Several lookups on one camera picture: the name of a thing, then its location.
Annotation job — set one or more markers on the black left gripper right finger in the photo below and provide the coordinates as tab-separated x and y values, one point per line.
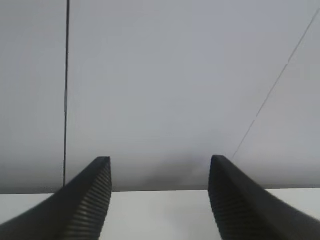
250	215

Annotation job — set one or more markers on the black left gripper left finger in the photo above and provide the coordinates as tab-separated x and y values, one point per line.
62	215

